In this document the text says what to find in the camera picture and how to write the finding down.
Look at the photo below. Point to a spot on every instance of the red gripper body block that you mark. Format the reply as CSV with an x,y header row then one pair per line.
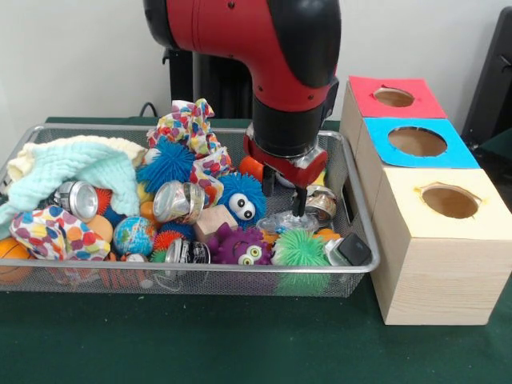
x,y
308,170

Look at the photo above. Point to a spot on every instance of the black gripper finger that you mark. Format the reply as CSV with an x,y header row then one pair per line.
x,y
268,180
299,202

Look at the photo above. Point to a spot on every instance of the clear plastic bottle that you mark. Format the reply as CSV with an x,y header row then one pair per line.
x,y
280,223

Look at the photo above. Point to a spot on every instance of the knotted polka dot cloth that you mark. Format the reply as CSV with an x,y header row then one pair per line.
x,y
188,120

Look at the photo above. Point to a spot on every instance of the blue fuzzy ball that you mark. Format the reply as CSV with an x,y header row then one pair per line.
x,y
168,166

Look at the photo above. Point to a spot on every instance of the mint green waffle cloth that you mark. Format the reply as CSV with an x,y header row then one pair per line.
x,y
80,164

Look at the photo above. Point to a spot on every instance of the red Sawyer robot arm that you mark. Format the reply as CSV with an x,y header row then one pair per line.
x,y
272,48

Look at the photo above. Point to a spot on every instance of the shallow clear mesh bin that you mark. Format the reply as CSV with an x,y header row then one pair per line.
x,y
240,280

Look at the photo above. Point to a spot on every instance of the wooden box with three holes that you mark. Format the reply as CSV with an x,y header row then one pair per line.
x,y
440,280

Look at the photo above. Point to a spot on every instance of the small red ball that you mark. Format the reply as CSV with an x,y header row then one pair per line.
x,y
250,166

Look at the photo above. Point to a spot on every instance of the colourful printed silver can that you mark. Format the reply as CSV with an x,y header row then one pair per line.
x,y
324,202

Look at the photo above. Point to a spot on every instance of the blue fuzzy toy with eyes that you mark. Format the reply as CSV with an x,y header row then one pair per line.
x,y
242,200

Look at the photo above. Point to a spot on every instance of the green spiky rubber ball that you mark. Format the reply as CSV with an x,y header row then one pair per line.
x,y
300,248

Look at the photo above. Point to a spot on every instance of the small black square box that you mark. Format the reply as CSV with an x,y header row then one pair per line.
x,y
354,250

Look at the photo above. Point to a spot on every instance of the purple monster toy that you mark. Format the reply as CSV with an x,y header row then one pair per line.
x,y
232,248

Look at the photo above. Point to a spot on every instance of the crushed silver can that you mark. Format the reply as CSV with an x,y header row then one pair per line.
x,y
176,202

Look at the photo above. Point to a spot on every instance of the dark green tablecloth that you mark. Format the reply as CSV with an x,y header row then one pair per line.
x,y
240,340

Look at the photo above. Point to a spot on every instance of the neighbouring green covered table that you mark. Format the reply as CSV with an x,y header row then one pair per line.
x,y
500,152

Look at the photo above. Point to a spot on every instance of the black furniture panel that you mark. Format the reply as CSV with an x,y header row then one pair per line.
x,y
496,80

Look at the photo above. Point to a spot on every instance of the crumpled polka dot cloth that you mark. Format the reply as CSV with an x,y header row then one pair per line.
x,y
56,234

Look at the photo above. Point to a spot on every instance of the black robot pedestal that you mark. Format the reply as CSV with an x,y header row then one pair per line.
x,y
216,88

